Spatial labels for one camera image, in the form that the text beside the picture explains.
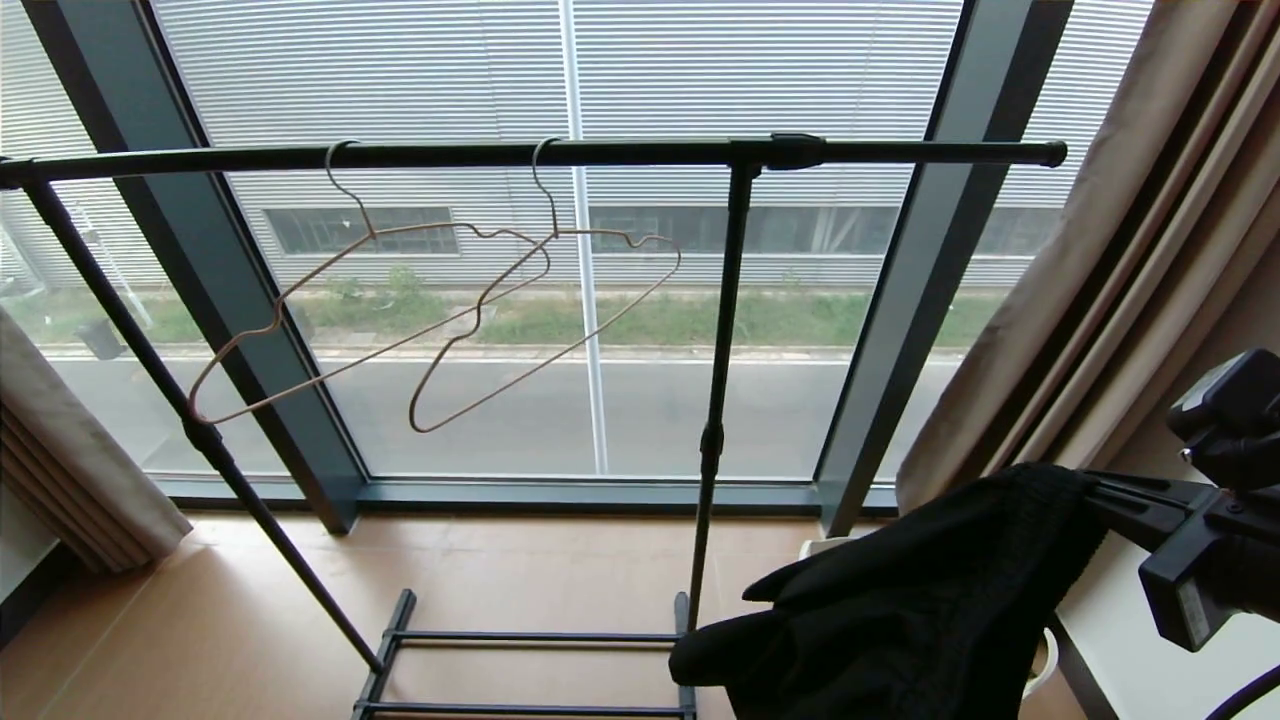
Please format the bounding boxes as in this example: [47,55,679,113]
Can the black clothes rack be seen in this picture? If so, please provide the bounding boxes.
[0,133,1069,720]

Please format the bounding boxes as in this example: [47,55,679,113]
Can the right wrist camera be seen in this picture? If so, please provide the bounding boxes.
[1168,348,1280,496]

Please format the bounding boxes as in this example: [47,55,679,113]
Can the window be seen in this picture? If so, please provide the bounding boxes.
[0,0,1156,536]

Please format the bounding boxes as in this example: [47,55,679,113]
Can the pink clothes hanger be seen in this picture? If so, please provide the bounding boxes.
[187,140,552,426]
[408,137,682,434]

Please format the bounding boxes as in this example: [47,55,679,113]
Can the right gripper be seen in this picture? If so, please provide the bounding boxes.
[1083,470,1280,653]

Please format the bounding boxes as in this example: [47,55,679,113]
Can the black shorts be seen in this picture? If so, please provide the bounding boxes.
[668,462,1109,720]

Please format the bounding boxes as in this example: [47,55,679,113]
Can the white laundry basket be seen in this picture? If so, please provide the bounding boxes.
[798,538,1059,699]

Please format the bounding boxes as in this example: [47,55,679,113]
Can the beige curtain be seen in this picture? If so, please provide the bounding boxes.
[0,305,194,574]
[895,0,1280,516]

